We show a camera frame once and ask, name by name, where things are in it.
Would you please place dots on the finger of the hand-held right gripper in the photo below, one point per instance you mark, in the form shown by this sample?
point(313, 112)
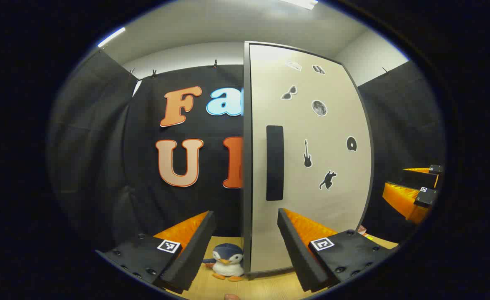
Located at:
point(426, 198)
point(415, 179)

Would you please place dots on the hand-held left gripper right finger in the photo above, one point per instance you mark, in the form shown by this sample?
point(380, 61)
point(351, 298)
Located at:
point(297, 254)

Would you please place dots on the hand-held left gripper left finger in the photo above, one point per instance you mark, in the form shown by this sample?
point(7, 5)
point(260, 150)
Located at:
point(194, 254)

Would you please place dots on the beige cabinet door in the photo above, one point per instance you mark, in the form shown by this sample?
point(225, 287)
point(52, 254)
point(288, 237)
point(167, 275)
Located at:
point(332, 200)

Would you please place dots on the penguin plush toy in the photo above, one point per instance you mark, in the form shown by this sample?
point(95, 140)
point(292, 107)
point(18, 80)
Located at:
point(228, 266)

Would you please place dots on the black backdrop cloth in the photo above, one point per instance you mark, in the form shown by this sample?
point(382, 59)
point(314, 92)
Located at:
point(103, 166)

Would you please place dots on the ceiling light panel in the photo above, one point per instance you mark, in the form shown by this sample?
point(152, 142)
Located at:
point(301, 3)

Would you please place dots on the long ceiling light strip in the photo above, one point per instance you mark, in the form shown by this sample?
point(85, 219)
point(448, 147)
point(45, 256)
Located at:
point(111, 37)

